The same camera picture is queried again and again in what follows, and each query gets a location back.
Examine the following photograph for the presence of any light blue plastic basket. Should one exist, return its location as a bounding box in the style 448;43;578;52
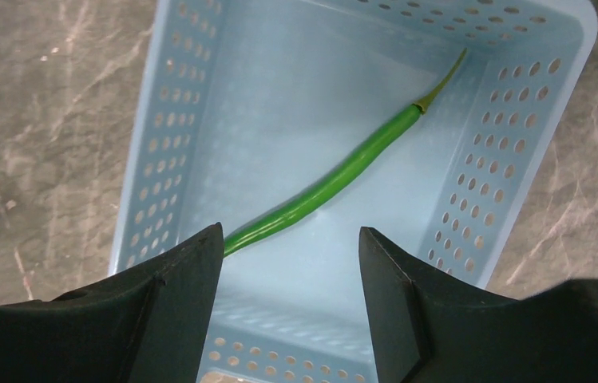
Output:
109;0;598;382

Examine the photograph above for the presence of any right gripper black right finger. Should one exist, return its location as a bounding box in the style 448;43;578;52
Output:
358;227;598;382

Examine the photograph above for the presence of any green chili pepper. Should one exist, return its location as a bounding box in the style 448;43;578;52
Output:
224;49;467;257

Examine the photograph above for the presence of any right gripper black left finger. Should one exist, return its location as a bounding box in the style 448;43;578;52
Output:
0;223;224;382

